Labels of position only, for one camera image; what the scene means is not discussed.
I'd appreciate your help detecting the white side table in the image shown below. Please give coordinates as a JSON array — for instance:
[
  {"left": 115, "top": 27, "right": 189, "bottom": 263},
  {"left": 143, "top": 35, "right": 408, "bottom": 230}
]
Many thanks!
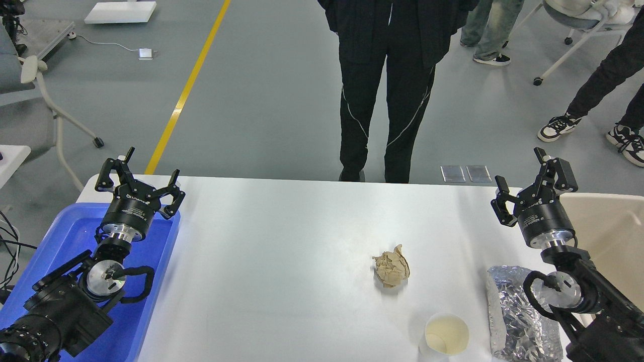
[{"left": 0, "top": 144, "right": 31, "bottom": 188}]

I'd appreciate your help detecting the crumpled brown paper ball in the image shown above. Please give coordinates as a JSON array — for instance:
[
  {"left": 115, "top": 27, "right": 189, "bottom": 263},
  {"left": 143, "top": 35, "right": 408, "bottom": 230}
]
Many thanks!
[{"left": 372, "top": 244, "right": 411, "bottom": 288}]

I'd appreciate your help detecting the beige plastic bin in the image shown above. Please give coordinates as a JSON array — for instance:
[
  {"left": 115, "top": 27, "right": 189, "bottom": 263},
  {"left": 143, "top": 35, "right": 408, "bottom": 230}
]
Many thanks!
[{"left": 560, "top": 193, "right": 643, "bottom": 309}]

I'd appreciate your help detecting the white paper cup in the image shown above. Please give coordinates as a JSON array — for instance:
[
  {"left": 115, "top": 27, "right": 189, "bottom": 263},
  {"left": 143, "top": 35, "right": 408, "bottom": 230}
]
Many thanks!
[{"left": 419, "top": 313, "right": 470, "bottom": 361}]

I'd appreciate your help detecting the grey metal platform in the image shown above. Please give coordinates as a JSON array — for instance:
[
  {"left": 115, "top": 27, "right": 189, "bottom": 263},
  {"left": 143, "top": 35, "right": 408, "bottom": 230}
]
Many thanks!
[{"left": 18, "top": 18, "right": 75, "bottom": 60}]

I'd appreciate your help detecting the person in grey jeans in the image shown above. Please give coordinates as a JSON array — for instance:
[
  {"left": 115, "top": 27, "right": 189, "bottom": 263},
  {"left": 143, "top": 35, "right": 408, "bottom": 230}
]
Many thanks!
[{"left": 460, "top": 1, "right": 524, "bottom": 66}]

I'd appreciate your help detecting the grey office chair left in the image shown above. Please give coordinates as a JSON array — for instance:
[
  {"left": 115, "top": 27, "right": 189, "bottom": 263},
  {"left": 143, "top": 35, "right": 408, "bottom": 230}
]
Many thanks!
[{"left": 1, "top": 28, "right": 104, "bottom": 190}]

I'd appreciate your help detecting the crumpled aluminium foil bag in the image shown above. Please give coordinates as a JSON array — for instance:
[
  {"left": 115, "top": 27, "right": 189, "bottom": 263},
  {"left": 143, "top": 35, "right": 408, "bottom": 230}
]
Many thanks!
[{"left": 486, "top": 265, "right": 564, "bottom": 361}]

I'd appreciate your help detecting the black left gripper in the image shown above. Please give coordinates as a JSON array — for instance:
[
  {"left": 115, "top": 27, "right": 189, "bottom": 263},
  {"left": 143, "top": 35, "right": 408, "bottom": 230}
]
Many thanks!
[{"left": 95, "top": 147, "right": 186, "bottom": 242}]

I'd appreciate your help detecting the black cables bundle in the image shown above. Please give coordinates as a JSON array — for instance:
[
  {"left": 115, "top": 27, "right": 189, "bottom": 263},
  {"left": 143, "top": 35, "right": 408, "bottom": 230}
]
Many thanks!
[{"left": 0, "top": 210, "right": 38, "bottom": 305}]

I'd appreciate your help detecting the white rolling chair right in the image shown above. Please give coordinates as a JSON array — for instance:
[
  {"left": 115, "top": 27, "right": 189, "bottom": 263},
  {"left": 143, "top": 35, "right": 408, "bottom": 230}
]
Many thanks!
[{"left": 502, "top": 1, "right": 642, "bottom": 85}]

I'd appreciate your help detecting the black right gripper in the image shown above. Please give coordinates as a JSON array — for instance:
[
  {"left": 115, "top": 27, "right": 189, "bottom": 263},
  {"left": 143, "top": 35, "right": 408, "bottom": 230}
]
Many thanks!
[{"left": 491, "top": 147, "right": 578, "bottom": 249}]

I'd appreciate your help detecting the right metal floor plate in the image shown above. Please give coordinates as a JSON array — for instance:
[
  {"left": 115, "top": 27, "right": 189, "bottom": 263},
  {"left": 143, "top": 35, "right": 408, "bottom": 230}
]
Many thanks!
[{"left": 466, "top": 165, "right": 492, "bottom": 183}]

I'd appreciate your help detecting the person in black tracksuit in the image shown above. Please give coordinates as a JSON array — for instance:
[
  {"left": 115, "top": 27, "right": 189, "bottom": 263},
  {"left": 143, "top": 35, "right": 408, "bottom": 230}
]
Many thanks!
[{"left": 319, "top": 1, "right": 478, "bottom": 184}]

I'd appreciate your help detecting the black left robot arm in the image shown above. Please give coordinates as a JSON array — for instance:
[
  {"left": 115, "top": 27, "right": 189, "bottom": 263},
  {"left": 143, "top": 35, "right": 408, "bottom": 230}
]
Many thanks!
[{"left": 2, "top": 147, "right": 186, "bottom": 361}]

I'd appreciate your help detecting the blue plastic tray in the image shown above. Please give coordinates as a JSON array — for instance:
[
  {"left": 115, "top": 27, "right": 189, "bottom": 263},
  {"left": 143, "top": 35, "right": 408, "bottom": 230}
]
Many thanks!
[{"left": 1, "top": 203, "right": 180, "bottom": 361}]

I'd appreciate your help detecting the left metal floor plate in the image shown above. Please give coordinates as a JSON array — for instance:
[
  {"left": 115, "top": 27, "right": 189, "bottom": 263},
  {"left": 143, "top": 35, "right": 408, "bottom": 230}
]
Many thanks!
[{"left": 441, "top": 165, "right": 465, "bottom": 183}]

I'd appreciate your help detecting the white power adapter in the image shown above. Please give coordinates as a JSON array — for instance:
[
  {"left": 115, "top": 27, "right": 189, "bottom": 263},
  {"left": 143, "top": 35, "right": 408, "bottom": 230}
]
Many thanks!
[{"left": 138, "top": 48, "right": 154, "bottom": 60}]

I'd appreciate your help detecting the person with black-white sneakers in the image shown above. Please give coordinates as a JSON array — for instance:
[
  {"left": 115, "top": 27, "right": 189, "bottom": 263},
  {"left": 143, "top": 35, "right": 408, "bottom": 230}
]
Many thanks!
[{"left": 537, "top": 11, "right": 643, "bottom": 167}]

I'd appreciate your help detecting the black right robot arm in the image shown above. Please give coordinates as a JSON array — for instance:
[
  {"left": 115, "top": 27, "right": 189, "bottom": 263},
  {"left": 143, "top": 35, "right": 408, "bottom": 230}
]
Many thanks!
[{"left": 491, "top": 147, "right": 643, "bottom": 361}]

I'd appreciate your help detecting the metal floor plate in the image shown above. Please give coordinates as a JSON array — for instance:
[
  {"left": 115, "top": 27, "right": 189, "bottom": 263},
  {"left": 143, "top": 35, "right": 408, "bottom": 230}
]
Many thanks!
[
  {"left": 466, "top": 165, "right": 492, "bottom": 183},
  {"left": 441, "top": 165, "right": 465, "bottom": 183}
]

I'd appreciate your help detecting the white power cable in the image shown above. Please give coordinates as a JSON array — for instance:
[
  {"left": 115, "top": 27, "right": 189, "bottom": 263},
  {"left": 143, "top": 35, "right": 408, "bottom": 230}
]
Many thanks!
[{"left": 67, "top": 32, "right": 140, "bottom": 53}]

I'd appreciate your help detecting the white flat board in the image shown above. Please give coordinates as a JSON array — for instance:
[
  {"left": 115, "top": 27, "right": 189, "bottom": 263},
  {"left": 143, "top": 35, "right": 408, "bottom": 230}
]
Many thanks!
[{"left": 84, "top": 1, "right": 157, "bottom": 24}]

